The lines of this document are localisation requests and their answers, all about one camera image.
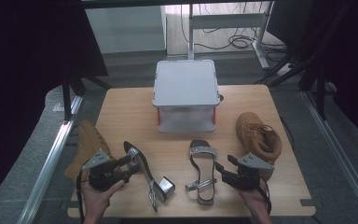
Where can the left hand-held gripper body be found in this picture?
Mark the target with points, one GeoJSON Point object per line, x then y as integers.
{"type": "Point", "coordinates": [98, 160]}

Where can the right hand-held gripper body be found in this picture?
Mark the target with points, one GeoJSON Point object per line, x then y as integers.
{"type": "Point", "coordinates": [251, 161]}

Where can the silver high-heel sandal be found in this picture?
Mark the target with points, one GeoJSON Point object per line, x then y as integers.
{"type": "Point", "coordinates": [202, 151]}
{"type": "Point", "coordinates": [144, 166]}

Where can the tan suede boot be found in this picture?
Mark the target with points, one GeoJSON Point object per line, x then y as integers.
{"type": "Point", "coordinates": [254, 133]}
{"type": "Point", "coordinates": [88, 141]}

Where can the white two-tier shoe rack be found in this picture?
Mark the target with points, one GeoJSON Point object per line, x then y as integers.
{"type": "Point", "coordinates": [185, 82]}

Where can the person's right hand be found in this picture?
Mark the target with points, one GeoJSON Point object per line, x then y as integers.
{"type": "Point", "coordinates": [256, 200]}

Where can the person's left hand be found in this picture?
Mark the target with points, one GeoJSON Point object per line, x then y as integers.
{"type": "Point", "coordinates": [96, 200]}

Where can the black metal stand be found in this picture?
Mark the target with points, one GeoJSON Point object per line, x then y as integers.
{"type": "Point", "coordinates": [66, 99]}
{"type": "Point", "coordinates": [321, 93]}

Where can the white power strip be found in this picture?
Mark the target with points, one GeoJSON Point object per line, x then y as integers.
{"type": "Point", "coordinates": [284, 70]}

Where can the dark curtain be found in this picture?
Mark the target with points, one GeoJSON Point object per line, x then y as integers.
{"type": "Point", "coordinates": [354, 62]}
{"type": "Point", "coordinates": [21, 77]}

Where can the grey partition panel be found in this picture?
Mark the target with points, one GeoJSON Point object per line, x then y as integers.
{"type": "Point", "coordinates": [124, 29]}

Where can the aluminium rail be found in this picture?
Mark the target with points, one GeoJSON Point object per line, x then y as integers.
{"type": "Point", "coordinates": [48, 168]}
{"type": "Point", "coordinates": [335, 149]}

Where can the white metal desk frame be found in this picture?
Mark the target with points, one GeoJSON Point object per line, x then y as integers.
{"type": "Point", "coordinates": [227, 21]}

